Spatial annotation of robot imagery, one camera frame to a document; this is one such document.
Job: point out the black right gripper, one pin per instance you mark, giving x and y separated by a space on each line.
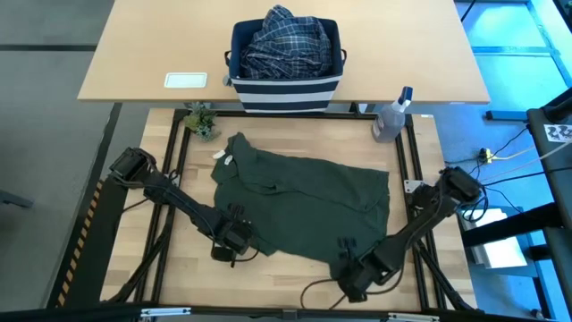
366 266

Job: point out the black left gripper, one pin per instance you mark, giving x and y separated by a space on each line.
234 234

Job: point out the dark green button shirt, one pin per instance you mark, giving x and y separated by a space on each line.
304 205

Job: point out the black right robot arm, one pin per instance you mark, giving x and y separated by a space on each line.
420 223

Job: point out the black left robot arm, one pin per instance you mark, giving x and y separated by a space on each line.
179 201

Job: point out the navy white striped fabric bin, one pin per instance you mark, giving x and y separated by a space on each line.
283 96

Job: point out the white printed garment label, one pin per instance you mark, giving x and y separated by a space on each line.
228 160

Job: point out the white paper hang tag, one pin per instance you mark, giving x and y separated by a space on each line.
218 155

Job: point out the small green succulent plant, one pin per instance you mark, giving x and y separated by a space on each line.
202 123

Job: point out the clear spray bottle blue nozzle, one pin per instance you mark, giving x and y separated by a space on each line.
389 123

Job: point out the white rectangular tray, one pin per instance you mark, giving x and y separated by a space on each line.
185 80

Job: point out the black yellow striped base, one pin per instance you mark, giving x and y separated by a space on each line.
96 250

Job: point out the white box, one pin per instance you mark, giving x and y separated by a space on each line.
500 246

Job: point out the yellow power strip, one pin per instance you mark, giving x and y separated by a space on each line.
487 155

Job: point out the blue plaid shirt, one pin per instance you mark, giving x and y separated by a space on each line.
288 44

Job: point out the light wooden desk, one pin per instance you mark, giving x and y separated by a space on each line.
402 53

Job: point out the white marker card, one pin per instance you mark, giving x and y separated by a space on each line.
558 133

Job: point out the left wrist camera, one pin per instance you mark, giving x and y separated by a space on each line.
223 254

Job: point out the black aluminium table frame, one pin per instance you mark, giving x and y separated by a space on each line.
400 147

